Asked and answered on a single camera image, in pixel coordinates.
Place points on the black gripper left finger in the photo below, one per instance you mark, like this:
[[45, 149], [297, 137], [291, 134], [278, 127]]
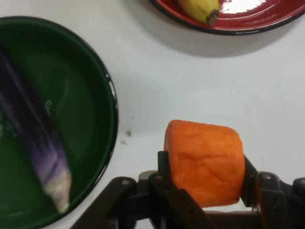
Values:
[[147, 202]]

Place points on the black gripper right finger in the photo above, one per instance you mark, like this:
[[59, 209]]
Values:
[[269, 198]]

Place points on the orange carrot piece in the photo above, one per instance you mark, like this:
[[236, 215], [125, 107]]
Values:
[[205, 164]]

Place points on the green enamel plate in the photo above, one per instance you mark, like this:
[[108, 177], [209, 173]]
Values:
[[78, 114]]

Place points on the purple eggplant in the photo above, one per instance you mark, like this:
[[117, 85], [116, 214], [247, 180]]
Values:
[[35, 133]]

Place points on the red enamel plate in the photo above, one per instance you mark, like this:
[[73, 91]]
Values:
[[238, 16]]

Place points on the yellow banana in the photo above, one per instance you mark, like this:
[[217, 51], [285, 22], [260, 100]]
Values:
[[200, 9]]

